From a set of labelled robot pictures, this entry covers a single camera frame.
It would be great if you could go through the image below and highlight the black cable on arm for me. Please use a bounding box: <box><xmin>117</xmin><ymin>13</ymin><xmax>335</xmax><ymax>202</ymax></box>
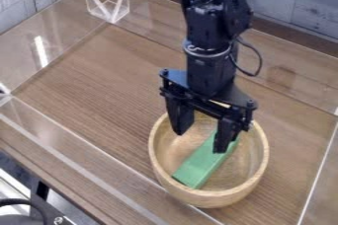
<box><xmin>228</xmin><ymin>36</ymin><xmax>264</xmax><ymax>78</ymax></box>

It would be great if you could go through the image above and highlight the black cable at corner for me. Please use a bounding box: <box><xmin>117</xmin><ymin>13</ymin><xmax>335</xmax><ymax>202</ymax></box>
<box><xmin>0</xmin><ymin>197</ymin><xmax>45</xmax><ymax>225</ymax></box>

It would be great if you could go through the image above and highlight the black table frame bracket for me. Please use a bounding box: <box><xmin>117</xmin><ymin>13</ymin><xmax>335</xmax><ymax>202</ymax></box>
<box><xmin>29</xmin><ymin>180</ymin><xmax>95</xmax><ymax>225</ymax></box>

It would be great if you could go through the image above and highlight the green stick block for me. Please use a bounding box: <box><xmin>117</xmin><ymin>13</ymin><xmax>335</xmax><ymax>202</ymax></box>
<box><xmin>171</xmin><ymin>132</ymin><xmax>239</xmax><ymax>189</ymax></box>

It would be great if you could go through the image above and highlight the wooden bowl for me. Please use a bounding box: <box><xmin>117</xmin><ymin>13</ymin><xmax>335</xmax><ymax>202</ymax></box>
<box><xmin>148</xmin><ymin>113</ymin><xmax>270</xmax><ymax>208</ymax></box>

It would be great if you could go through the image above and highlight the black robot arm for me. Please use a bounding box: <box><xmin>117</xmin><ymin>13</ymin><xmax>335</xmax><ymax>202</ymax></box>
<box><xmin>160</xmin><ymin>0</ymin><xmax>258</xmax><ymax>153</ymax></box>

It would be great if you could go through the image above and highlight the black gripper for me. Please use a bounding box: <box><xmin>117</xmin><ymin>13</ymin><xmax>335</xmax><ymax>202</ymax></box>
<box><xmin>160</xmin><ymin>39</ymin><xmax>259</xmax><ymax>154</ymax></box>

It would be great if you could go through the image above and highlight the clear acrylic corner bracket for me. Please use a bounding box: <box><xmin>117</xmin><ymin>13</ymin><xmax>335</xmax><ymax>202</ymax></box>
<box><xmin>85</xmin><ymin>0</ymin><xmax>129</xmax><ymax>24</ymax></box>

